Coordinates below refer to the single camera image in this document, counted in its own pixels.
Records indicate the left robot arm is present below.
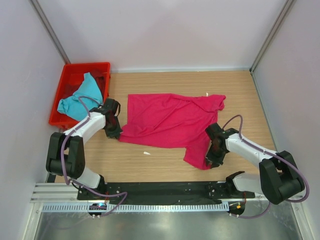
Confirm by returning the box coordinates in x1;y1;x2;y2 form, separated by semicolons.
45;96;123;200

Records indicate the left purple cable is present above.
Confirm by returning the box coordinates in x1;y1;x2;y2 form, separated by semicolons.
60;96;128;217

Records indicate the right aluminium corner post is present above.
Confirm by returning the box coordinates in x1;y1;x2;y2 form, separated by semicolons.
249;0;296;75

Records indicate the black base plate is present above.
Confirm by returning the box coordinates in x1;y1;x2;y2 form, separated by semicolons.
76;180;256;205

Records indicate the red plastic bin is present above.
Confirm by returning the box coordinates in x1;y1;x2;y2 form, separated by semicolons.
48;62;111;129

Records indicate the aluminium front rail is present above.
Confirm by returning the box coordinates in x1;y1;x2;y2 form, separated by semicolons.
30;180;305;204

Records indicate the aluminium corner post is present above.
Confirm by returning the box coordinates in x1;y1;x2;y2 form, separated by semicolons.
29;0;71;64
249;0;296;75

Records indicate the right round black connector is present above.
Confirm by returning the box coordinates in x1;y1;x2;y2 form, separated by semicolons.
227;202;246;218

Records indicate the pink t-shirt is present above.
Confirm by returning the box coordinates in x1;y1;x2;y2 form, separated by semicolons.
119;93;226;170

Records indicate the purple cable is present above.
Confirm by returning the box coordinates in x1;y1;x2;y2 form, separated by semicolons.
222;114;311;219
60;96;128;217

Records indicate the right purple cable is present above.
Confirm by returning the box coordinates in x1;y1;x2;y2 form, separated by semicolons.
222;114;311;219

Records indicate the left aluminium corner post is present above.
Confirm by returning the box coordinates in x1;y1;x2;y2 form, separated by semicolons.
29;0;71;64

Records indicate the white slotted cable duct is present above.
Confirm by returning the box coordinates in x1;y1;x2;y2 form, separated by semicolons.
42;202;229;213

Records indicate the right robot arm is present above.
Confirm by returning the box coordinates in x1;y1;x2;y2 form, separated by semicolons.
205;123;306;205

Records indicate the turquoise t-shirt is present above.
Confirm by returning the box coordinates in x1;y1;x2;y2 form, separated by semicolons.
57;72;103;122

